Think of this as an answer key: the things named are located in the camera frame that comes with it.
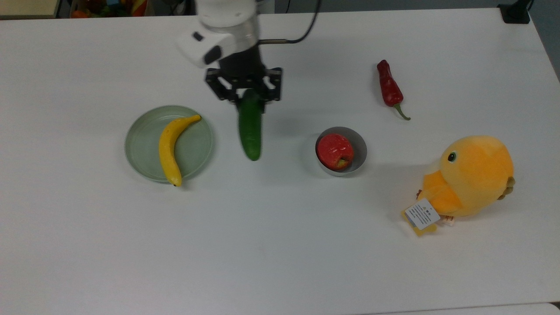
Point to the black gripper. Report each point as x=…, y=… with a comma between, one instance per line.
x=243, y=70

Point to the green cucumber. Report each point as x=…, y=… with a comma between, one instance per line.
x=250, y=131

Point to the grey bowl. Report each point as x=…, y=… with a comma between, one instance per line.
x=358, y=148

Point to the yellow banana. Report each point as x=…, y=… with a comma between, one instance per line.
x=168, y=148

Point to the red apple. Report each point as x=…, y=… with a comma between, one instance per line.
x=334, y=151

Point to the pale green plate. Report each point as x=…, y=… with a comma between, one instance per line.
x=144, y=148

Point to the red chili pepper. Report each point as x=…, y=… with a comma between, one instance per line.
x=389, y=87

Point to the bin of colourful toys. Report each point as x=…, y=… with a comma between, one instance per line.
x=109, y=8

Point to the white paper hang tag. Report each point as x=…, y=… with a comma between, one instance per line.
x=421, y=213

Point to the wooden furniture piece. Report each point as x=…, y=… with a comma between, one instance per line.
x=26, y=8

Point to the orange plush bird toy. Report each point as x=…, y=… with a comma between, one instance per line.
x=477, y=175

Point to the black table clamp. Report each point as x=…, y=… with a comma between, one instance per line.
x=515, y=12

